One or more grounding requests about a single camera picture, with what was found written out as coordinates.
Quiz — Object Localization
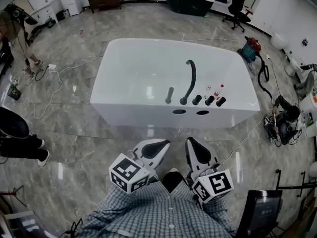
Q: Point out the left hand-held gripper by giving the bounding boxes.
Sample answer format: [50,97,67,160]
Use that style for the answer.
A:
[108,139,171,195]

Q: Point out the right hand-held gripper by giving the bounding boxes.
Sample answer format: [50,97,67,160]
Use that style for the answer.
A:
[185,136,235,204]

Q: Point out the black handheld shower wand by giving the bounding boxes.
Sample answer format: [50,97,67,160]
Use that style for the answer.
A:
[164,87,175,104]

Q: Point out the person's left forearm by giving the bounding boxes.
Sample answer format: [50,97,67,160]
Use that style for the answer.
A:
[93,182,141,223]

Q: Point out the person's right forearm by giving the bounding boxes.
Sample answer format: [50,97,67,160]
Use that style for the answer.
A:
[202,194,235,237]

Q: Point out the white bathtub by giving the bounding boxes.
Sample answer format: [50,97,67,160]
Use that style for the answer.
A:
[90,38,261,129]

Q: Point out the person's black trousers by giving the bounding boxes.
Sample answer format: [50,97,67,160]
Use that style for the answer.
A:
[161,171,187,194]

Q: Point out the person's checked shirt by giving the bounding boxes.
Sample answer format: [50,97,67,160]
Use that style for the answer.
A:
[76,179,235,238]

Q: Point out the black metal rack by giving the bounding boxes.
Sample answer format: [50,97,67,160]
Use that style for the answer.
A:
[274,169,317,198]

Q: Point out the black display monitor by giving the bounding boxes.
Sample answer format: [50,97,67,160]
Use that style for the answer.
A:
[239,189,283,238]

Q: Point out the black curved faucet spout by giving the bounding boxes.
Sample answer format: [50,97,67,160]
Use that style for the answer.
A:
[179,59,197,106]

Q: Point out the white cylinder roll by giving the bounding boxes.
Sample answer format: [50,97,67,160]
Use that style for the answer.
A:
[308,161,317,183]

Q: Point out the white bucket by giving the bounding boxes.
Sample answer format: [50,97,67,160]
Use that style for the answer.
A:
[298,93,317,116]

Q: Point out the red green vacuum cleaner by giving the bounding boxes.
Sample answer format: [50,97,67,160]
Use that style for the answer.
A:
[237,35,263,63]

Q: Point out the white toilet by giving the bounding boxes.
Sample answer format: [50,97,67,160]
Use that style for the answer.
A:
[269,32,289,51]
[284,58,302,76]

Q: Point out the dark tripod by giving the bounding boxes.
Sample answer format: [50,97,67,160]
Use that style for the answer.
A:
[0,184,28,208]

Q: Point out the white side table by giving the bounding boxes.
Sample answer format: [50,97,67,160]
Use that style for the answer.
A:
[0,209,50,238]

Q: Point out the green mesh trash bin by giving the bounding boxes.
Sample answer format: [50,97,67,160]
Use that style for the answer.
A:
[7,83,22,101]

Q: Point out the black office chair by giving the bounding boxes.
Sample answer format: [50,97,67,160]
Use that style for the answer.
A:
[221,0,253,33]

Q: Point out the black low stand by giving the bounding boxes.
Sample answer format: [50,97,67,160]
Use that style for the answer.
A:
[31,23,49,38]

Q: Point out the black equipment cart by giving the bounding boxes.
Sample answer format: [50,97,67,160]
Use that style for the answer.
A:
[0,37,15,79]

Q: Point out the white drawer cabinet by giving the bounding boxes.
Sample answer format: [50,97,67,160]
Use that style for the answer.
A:
[29,0,63,26]

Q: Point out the white framed board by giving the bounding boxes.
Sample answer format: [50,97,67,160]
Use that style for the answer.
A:
[11,0,35,14]

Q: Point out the black cable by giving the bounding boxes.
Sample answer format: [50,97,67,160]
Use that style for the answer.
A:
[64,218,84,236]

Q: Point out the thin floor cable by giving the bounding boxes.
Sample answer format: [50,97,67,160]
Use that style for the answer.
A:
[266,55,282,97]

